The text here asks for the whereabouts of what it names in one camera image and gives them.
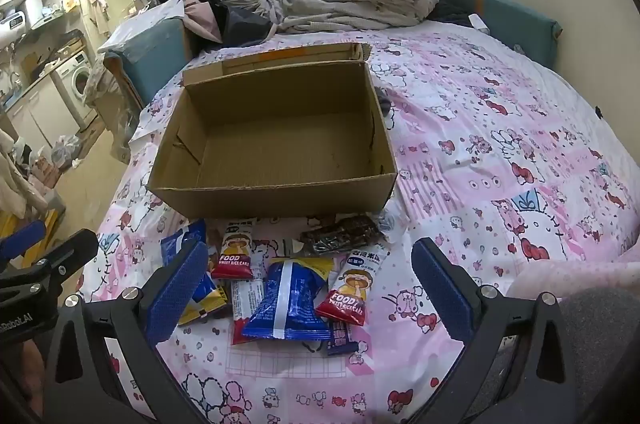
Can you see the small black plastic bag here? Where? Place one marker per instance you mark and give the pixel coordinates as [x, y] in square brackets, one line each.
[245, 23]

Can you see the dark brown snack packet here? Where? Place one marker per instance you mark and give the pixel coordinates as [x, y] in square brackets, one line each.
[340, 234]

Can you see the teal padded footboard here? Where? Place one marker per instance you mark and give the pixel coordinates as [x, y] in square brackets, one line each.
[150, 58]

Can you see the white plastic sheet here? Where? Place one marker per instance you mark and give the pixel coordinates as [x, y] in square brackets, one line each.
[145, 23]

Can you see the grey sock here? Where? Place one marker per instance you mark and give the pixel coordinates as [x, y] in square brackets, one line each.
[385, 99]

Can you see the pink fleece cloth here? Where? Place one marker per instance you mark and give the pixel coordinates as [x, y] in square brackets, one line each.
[575, 273]

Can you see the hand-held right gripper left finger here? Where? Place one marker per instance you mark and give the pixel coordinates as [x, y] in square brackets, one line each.
[170, 299]

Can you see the cartoon rice cake packet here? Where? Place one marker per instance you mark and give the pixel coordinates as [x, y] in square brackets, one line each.
[350, 289]
[235, 254]

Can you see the white washing machine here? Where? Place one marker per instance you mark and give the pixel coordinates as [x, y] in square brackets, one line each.
[75, 78]

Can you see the small black object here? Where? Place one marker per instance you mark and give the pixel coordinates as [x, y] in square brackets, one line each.
[598, 111]

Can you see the white paper towel roll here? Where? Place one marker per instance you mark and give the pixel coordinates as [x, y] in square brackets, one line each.
[34, 9]

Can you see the beige cabinet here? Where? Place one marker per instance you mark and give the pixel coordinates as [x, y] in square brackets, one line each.
[37, 113]

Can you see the white appliance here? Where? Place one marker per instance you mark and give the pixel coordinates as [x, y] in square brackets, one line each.
[12, 22]

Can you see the person's left forearm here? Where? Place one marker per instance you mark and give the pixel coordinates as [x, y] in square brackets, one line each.
[30, 369]

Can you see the white and red snack packet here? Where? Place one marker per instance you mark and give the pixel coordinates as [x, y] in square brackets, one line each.
[246, 301]

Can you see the wooden rack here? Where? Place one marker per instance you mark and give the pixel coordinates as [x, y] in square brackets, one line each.
[52, 218]

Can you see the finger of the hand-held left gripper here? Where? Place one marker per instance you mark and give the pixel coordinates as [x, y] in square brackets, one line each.
[70, 251]
[22, 238]

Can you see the clear plastic bags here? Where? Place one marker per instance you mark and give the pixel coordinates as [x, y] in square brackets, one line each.
[65, 149]

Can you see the dark clothing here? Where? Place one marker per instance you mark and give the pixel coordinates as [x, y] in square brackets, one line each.
[455, 11]

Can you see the person's right leg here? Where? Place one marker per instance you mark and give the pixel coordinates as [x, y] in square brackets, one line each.
[600, 354]

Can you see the beige hanging cloth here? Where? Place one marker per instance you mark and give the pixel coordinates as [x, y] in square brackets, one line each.
[15, 184]

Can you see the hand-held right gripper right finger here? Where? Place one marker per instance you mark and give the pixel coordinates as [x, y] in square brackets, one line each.
[442, 289]

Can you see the blue snack packet white stripe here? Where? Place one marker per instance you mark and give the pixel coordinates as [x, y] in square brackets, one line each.
[176, 245]
[282, 299]

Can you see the brown cardboard box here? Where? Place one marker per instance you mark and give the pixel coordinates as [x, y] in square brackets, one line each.
[280, 138]

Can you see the pink cartoon printed bed sheet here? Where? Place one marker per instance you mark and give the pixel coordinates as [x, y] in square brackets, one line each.
[500, 128]

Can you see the teal padded headboard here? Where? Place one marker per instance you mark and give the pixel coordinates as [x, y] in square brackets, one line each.
[500, 13]

